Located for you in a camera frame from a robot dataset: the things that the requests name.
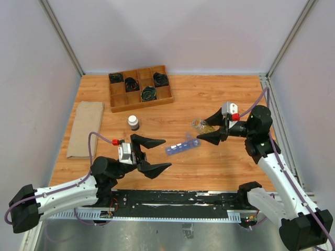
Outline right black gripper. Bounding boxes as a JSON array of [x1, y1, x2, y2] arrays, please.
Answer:
[[196, 108, 254, 145]]

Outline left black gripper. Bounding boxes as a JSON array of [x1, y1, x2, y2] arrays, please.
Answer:
[[113, 134, 172, 178]]

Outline clear jar of yellow pills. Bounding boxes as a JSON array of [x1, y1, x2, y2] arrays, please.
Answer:
[[192, 118, 216, 134]]

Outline blue weekly pill organizer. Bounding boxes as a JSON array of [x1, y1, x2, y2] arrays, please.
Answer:
[[165, 133, 201, 156]]

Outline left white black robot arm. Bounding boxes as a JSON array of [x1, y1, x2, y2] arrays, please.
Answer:
[[4, 134, 171, 234]]

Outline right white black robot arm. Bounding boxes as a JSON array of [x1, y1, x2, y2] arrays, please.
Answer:
[[197, 102, 334, 250]]

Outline brown bottle with white cap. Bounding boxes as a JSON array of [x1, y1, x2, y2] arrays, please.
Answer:
[[128, 115, 140, 131]]

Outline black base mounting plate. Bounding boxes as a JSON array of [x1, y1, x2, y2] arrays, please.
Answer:
[[81, 188, 270, 218]]

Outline folded beige cloth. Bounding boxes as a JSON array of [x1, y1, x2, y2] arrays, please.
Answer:
[[66, 101, 104, 158]]

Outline wooden compartment tray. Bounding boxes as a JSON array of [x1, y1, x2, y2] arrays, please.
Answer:
[[108, 65, 174, 112]]

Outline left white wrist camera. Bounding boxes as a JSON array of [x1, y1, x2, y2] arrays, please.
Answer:
[[118, 143, 133, 165]]

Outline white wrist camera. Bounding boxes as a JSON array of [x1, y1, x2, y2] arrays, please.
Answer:
[[118, 143, 133, 165], [221, 101, 238, 116]]

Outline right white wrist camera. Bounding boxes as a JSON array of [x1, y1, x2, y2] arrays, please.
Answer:
[[221, 101, 238, 116]]

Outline grey slotted cable duct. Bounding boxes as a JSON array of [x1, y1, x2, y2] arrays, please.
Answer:
[[49, 209, 242, 223]]

